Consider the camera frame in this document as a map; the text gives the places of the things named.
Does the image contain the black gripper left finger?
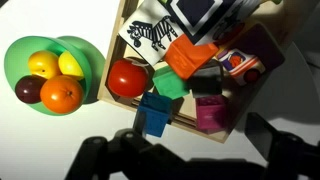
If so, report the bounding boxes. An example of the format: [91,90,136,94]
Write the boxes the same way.
[132,109,148,136]

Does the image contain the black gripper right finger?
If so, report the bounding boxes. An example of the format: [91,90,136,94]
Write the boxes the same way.
[245,112,278,161]

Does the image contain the blue rubber block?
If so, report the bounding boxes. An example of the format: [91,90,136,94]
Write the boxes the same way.
[136,92,174,138]

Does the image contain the green rubber block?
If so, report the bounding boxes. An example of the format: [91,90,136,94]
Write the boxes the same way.
[152,65,191,101]

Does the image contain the magenta rubber block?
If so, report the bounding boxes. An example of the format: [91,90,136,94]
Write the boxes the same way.
[194,94,230,132]

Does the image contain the wooden tray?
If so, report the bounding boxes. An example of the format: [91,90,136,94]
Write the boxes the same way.
[96,0,288,145]

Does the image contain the orange rubber block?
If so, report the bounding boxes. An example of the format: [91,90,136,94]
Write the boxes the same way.
[164,33,220,81]

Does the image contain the red toy tomato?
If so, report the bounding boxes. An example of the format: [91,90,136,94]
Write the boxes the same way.
[107,58,149,99]

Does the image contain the white toy car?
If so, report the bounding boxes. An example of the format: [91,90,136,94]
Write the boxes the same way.
[216,48,267,87]

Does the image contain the toy orange fruit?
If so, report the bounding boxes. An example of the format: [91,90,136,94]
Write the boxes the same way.
[39,75,85,115]

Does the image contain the yellow toy lemon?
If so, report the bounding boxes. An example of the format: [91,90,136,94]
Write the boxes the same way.
[58,50,85,81]

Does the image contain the yellow toy peach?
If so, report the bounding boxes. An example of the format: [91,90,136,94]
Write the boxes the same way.
[27,50,63,80]

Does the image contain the dark purple toy plum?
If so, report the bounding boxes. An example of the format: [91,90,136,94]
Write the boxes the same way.
[14,75,48,105]

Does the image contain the black square print fabric cube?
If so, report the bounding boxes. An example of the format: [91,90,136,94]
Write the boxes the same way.
[162,0,235,46]

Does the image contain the green plastic bowl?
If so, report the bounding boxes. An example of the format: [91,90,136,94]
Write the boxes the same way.
[3,35,106,117]

